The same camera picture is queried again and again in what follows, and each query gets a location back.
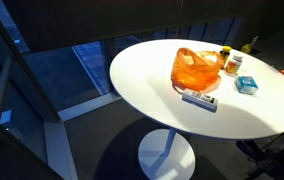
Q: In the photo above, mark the dark equipment cart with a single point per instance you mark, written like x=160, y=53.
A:
x=275, y=156

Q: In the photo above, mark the white rectangular box with print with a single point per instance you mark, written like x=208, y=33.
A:
x=200, y=100

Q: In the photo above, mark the blue plastic container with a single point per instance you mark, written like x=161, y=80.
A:
x=246, y=85

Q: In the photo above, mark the small orange object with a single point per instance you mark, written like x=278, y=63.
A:
x=282, y=71

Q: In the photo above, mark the white table pedestal base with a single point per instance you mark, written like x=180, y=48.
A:
x=166, y=155

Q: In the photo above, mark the yellow-lid dark bottle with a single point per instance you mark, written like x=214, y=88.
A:
x=225, y=54

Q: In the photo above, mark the orange plastic bag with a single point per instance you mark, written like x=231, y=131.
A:
x=195, y=71

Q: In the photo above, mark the white-lid orange pill bottle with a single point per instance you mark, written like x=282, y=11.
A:
x=233, y=65

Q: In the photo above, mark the yellow object on floor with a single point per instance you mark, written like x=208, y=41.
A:
x=247, y=48

